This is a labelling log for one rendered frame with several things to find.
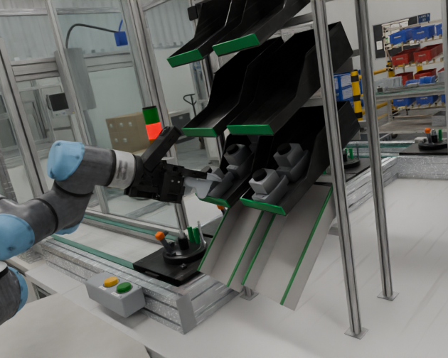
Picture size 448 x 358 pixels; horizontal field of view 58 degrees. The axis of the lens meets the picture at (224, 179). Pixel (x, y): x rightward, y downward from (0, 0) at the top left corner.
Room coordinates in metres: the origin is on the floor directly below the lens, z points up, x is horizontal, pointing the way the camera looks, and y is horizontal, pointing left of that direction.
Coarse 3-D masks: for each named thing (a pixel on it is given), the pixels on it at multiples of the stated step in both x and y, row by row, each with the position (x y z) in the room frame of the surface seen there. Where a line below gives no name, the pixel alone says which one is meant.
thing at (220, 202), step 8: (232, 136) 1.02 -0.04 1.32; (240, 136) 1.04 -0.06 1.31; (264, 136) 0.92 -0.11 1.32; (272, 136) 0.93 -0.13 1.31; (248, 144) 1.05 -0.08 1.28; (264, 144) 0.91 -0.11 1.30; (224, 152) 1.00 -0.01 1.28; (256, 152) 0.90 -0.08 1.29; (264, 152) 0.91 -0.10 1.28; (224, 160) 1.00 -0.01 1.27; (256, 160) 0.90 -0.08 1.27; (264, 160) 0.91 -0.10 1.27; (224, 168) 1.00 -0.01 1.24; (256, 168) 0.89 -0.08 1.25; (248, 176) 0.88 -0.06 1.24; (240, 184) 0.87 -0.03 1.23; (248, 184) 0.88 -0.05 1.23; (232, 192) 0.86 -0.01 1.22; (240, 192) 0.87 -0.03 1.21; (208, 200) 0.91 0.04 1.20; (216, 200) 0.88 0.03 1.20; (224, 200) 0.84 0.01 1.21; (232, 200) 0.85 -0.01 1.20
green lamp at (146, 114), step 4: (152, 108) 1.35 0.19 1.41; (156, 108) 1.36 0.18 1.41; (144, 112) 1.35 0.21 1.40; (148, 112) 1.34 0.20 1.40; (152, 112) 1.35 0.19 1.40; (156, 112) 1.36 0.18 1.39; (144, 116) 1.35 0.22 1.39; (148, 116) 1.34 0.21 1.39; (152, 116) 1.34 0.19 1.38; (156, 116) 1.35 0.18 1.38; (144, 120) 1.36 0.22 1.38; (148, 120) 1.34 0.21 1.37; (152, 120) 1.34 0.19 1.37; (156, 120) 1.35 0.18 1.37
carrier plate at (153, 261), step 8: (208, 240) 1.22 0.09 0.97; (152, 256) 1.18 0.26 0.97; (160, 256) 1.16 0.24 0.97; (136, 264) 1.14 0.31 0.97; (144, 264) 1.13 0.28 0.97; (152, 264) 1.12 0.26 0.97; (160, 264) 1.11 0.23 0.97; (168, 264) 1.10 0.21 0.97; (192, 264) 1.07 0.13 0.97; (144, 272) 1.11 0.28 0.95; (152, 272) 1.08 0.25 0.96; (160, 272) 1.05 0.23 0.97; (168, 272) 1.05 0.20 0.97; (176, 272) 1.04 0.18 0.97; (184, 272) 1.03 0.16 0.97; (192, 272) 1.02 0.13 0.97; (200, 272) 1.03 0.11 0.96; (168, 280) 1.02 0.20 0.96; (176, 280) 0.99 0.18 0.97; (184, 280) 0.99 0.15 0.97
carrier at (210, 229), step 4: (216, 220) 1.39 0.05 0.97; (220, 220) 1.33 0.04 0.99; (208, 224) 1.37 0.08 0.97; (212, 224) 1.36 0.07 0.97; (216, 224) 1.35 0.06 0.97; (204, 228) 1.34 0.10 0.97; (208, 228) 1.33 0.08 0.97; (212, 228) 1.32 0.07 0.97; (216, 228) 1.32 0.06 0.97; (204, 232) 1.30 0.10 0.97; (208, 232) 1.29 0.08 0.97; (212, 232) 1.28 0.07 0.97; (204, 236) 1.29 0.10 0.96; (208, 236) 1.27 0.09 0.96; (212, 236) 1.26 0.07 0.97
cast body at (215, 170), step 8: (208, 168) 0.91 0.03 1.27; (216, 168) 0.91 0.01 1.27; (224, 176) 0.92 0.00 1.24; (232, 176) 0.95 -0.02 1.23; (216, 184) 0.90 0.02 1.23; (224, 184) 0.91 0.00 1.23; (232, 184) 0.93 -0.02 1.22; (208, 192) 0.89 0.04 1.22; (216, 192) 0.90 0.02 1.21; (224, 192) 0.91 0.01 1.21
